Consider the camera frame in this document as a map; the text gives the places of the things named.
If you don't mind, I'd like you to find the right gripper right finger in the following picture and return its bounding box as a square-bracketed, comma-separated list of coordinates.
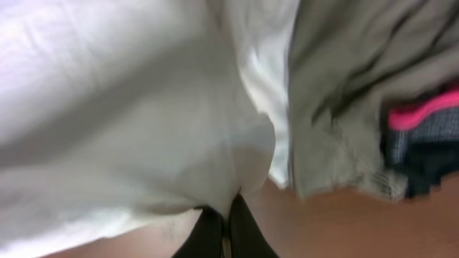
[229, 194, 278, 258]

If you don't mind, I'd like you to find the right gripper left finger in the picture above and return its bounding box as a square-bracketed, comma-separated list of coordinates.
[172, 207, 223, 258]

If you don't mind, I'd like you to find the white t-shirt with black logo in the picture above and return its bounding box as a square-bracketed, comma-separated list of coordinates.
[1, 0, 275, 257]

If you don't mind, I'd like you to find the navy garment with red band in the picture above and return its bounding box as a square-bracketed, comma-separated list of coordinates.
[382, 81, 458, 199]

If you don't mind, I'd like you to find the khaki grey garment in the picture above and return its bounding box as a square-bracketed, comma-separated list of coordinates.
[288, 0, 458, 201]

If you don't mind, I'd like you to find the white shirt in pile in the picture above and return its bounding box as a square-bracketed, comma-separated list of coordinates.
[222, 0, 300, 188]

